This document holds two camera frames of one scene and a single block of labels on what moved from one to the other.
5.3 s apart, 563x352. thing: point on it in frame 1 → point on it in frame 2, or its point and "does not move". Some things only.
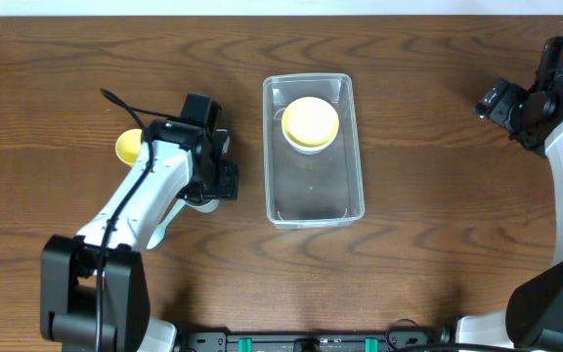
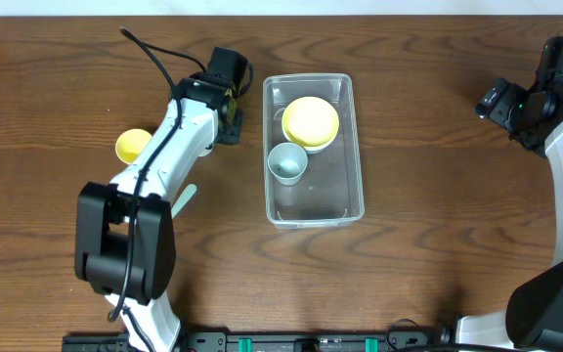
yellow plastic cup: (128, 144) does not move
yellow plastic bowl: (310, 121) does not move
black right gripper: (498, 104) does not move
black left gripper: (228, 179) → (233, 126)
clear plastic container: (311, 191) does not move
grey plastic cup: (207, 207) → (287, 162)
